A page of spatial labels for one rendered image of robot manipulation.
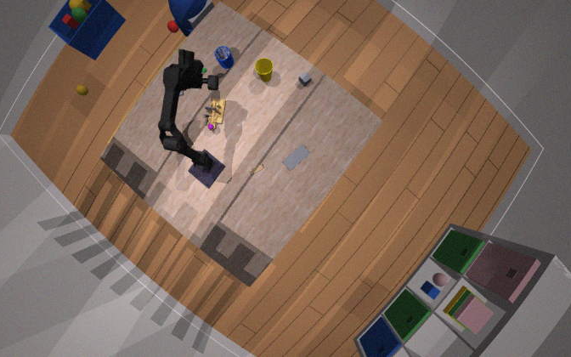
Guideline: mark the blue mug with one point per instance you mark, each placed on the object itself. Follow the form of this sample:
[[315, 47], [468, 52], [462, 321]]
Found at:
[[224, 57]]

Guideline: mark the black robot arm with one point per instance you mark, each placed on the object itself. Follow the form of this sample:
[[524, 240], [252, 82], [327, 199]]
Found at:
[[177, 78]]

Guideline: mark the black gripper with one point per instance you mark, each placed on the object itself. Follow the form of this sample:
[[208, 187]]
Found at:
[[211, 81]]

